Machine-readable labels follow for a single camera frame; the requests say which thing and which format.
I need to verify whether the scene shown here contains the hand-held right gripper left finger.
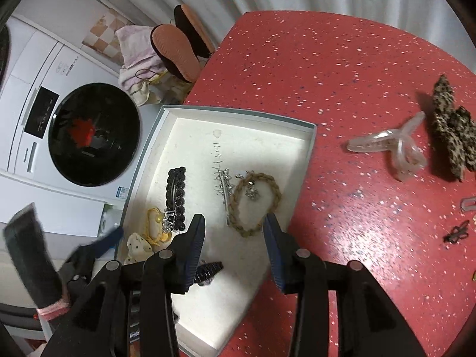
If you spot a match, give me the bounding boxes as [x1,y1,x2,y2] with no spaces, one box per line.
[41,214,207,357]

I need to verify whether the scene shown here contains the pink hair tie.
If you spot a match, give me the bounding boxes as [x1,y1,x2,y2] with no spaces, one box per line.
[35,297,72,320]

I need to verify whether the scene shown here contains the black beaded barrette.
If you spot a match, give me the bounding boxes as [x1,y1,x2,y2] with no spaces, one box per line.
[165,166,187,233]

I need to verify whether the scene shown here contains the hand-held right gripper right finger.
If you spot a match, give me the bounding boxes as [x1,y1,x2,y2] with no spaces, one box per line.
[263,213,428,357]

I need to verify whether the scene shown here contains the clear plastic claw clip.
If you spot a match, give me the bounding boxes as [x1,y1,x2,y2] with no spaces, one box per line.
[347,111,428,182]

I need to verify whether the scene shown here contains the cream polka dot scrunchie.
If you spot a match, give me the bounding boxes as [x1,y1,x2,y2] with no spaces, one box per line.
[126,232,155,264]

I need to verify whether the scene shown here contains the pearl rhinestone hair clip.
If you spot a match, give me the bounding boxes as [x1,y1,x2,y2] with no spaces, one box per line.
[238,174,261,201]

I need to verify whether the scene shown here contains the silver rhinestone hair clip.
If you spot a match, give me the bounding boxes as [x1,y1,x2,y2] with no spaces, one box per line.
[214,168,235,227]

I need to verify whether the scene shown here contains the white shallow box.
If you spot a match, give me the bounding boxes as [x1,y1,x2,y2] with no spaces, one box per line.
[116,105,317,357]

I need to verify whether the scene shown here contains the black slipper with orange sole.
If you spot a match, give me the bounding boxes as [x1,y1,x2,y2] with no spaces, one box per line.
[174,4,216,58]
[151,24,203,82]

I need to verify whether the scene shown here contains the pink towel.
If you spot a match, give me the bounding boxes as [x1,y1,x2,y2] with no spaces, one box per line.
[115,25,168,71]

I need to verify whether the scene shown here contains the leopard print hair bow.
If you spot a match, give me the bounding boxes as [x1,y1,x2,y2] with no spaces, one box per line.
[431,75,476,182]

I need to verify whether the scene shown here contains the small silver rhinestone clip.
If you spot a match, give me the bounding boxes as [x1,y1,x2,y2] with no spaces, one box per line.
[161,210,176,233]

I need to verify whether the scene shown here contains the cream cloth bag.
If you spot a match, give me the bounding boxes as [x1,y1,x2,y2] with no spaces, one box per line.
[119,65,194,107]

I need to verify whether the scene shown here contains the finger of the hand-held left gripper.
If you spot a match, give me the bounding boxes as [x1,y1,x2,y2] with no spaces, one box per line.
[3,204,71,306]
[59,226,125,298]

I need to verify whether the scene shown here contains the black bobby pin bundle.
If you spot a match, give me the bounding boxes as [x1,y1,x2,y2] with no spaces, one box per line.
[442,220,470,244]

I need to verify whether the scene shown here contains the black claw clip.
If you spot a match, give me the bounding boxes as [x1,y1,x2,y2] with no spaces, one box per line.
[191,259,224,287]

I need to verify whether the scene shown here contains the yellow hair tie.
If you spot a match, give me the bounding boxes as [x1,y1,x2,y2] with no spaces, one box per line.
[145,208,173,244]

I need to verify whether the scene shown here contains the white washing machine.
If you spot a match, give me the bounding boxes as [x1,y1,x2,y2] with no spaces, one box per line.
[0,14,164,343]

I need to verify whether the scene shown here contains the tan braided hair tie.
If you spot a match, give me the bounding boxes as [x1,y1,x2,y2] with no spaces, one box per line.
[227,171,282,237]

